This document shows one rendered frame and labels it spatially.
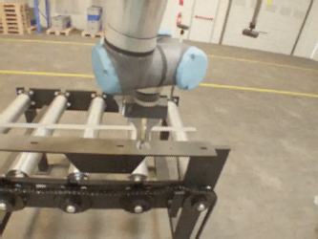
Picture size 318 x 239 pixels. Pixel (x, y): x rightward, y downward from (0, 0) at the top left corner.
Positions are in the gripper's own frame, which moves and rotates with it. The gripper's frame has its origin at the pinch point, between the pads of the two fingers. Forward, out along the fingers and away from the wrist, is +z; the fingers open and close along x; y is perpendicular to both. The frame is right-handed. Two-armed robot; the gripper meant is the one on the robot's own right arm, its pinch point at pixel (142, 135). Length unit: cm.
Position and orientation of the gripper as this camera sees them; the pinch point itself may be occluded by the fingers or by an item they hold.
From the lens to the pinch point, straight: 69.7
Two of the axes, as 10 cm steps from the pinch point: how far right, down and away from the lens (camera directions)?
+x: 9.9, 0.5, 1.6
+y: 1.1, 5.4, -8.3
